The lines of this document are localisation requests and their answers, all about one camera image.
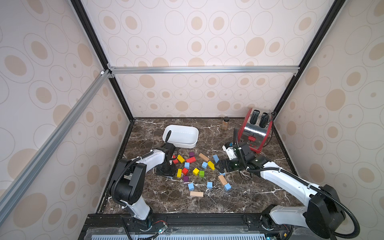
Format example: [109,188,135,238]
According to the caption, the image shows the silver horizontal frame bar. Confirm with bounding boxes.
[111,66,300,75]

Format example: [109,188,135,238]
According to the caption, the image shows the small yellow cube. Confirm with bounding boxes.
[193,168,200,176]

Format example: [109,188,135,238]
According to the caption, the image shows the long yellow block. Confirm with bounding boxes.
[177,155,186,164]
[207,161,216,171]

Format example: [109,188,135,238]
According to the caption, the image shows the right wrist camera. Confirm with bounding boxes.
[222,143,238,161]

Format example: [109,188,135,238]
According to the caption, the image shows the long red block left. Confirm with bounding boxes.
[172,155,179,165]

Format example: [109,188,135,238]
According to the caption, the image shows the long yellow block right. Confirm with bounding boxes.
[207,161,216,171]

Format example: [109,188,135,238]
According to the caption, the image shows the long red block middle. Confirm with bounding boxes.
[186,157,196,163]

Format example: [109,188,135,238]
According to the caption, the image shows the tan block right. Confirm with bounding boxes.
[218,175,228,186]

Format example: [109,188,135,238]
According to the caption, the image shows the long tan block bottom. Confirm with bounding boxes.
[190,191,204,198]

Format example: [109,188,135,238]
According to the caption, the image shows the white rectangular dish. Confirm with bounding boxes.
[163,125,199,149]

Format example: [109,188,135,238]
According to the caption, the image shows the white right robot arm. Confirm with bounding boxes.
[213,144,361,240]

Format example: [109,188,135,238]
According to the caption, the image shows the small brown spice jar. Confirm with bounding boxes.
[222,117,230,130]

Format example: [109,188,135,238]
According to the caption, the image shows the red silver toaster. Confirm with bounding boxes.
[237,108,276,154]

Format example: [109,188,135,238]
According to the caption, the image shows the long blue block upper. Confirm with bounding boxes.
[213,155,220,164]

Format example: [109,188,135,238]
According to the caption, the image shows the long yellow block left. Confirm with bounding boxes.
[177,155,186,164]

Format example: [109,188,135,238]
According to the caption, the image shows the silver diagonal frame bar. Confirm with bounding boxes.
[1,70,111,224]

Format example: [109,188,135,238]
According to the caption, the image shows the long tan block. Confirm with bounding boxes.
[190,191,204,198]
[199,153,210,162]

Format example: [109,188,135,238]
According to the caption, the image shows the small red cube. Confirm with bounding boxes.
[182,168,189,176]

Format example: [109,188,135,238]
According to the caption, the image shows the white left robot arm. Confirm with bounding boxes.
[108,143,176,221]

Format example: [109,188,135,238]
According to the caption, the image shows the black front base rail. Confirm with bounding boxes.
[78,212,337,240]

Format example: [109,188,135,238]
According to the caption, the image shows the long tan block upper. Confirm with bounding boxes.
[199,153,210,162]

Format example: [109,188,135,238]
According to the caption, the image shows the long red block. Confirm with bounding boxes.
[186,157,196,163]
[172,155,179,165]

